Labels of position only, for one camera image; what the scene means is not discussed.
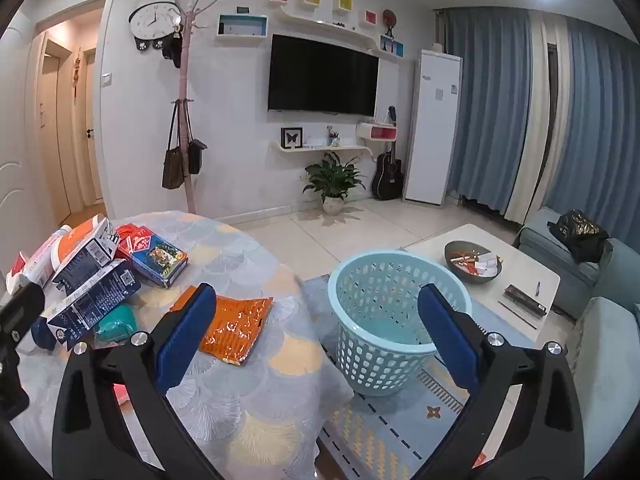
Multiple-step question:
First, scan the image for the white standing air conditioner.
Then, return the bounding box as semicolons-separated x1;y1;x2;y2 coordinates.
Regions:
404;49;464;207

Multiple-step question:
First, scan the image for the grey bowl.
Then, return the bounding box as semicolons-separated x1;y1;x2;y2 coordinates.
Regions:
444;240;504;287

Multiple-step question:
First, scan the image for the wall-mounted television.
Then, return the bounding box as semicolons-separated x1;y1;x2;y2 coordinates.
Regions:
267;34;380;117

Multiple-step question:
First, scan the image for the black shoulder bag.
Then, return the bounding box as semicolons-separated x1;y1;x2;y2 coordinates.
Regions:
186;102;208;176

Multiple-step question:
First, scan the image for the pink coat rack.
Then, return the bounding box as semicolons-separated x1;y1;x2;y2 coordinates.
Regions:
167;0;226;213

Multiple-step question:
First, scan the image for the blue tiger print box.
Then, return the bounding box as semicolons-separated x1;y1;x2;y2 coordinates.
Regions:
116;225;189;289

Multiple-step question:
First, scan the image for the panda wall clock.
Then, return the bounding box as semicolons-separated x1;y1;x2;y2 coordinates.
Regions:
128;0;180;53

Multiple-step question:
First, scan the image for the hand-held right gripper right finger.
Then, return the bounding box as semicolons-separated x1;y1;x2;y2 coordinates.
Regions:
397;283;585;480

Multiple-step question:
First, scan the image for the light blue plastic basket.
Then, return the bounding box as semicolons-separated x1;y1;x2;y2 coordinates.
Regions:
327;251;472;397

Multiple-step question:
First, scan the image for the black hat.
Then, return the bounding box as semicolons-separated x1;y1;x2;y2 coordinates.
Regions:
161;35;183;69

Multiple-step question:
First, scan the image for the brown tote bag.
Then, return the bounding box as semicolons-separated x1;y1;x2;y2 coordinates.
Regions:
161;100;187;191

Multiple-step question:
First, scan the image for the short curved white wall shelf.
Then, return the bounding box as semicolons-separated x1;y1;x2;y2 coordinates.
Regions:
270;139;376;157

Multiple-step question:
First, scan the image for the potted green plant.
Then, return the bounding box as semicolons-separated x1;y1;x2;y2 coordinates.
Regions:
302;152;366;217

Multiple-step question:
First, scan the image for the dark remote control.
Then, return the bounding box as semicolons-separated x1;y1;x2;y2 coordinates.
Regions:
497;283;548;331

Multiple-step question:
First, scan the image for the orange and dark blue carton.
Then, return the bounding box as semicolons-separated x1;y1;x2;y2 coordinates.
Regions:
51;214;120;288

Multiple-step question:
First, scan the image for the teal packet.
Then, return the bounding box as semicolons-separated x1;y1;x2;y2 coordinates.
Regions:
94;304;139;347

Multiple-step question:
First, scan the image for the white coffee table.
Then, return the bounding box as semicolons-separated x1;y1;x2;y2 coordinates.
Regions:
402;223;562;343

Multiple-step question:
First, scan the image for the white door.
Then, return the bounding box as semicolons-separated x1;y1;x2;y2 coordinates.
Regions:
0;25;31;301

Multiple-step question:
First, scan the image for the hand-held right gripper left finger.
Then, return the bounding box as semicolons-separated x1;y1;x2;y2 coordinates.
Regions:
52;282;226;480

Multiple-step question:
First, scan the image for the long curved white wall shelf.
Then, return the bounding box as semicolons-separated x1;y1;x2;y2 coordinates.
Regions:
280;6;406;63

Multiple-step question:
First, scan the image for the large dark blue carton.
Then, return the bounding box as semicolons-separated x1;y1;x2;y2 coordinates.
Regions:
39;259;143;352

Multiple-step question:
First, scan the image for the orange snack packet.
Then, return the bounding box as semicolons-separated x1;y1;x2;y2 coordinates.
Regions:
169;296;274;366

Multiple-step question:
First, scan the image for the white and teal box shelf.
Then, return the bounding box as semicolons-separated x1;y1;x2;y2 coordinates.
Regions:
216;13;270;39

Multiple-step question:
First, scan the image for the teal sofa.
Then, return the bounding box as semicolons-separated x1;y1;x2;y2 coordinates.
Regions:
515;206;640;466

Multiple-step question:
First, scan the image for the fan-patterned tablecloth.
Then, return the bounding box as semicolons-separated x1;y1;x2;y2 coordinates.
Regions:
10;210;356;480

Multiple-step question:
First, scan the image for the white and red box shelf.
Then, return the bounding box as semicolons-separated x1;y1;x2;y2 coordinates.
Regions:
356;121;399;142

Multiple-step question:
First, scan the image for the black plastic bag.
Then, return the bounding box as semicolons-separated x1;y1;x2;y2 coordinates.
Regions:
547;208;610;264

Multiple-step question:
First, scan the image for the blue curtain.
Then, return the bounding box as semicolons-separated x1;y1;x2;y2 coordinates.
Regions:
542;17;640;241
444;7;533;211

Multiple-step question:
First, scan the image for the black acoustic guitar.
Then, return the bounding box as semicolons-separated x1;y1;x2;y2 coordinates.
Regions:
371;106;405;200

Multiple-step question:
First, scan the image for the cream curtain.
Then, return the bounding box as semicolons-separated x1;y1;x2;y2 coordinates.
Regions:
504;10;571;226

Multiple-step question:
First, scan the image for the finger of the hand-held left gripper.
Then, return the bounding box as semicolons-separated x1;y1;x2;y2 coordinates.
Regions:
0;284;46;348

